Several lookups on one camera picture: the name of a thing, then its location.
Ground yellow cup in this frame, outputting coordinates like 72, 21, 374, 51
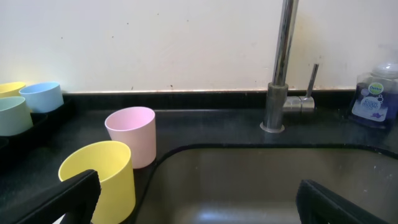
0, 81, 27, 99
58, 140, 137, 224

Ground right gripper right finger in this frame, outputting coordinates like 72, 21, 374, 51
295, 179, 389, 224

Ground blue soap bottle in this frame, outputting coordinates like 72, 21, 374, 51
347, 62, 398, 130

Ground steel sink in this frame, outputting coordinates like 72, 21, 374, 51
133, 143, 398, 224

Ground black tray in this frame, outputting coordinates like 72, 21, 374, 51
0, 98, 77, 169

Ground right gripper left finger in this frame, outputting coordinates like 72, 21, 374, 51
0, 169, 102, 224

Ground green cup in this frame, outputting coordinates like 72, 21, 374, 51
0, 96, 34, 137

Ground pink cup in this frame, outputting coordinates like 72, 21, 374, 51
104, 106, 157, 170

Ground blue cup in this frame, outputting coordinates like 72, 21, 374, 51
19, 81, 65, 114

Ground steel tap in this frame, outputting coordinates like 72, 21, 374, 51
259, 0, 320, 134

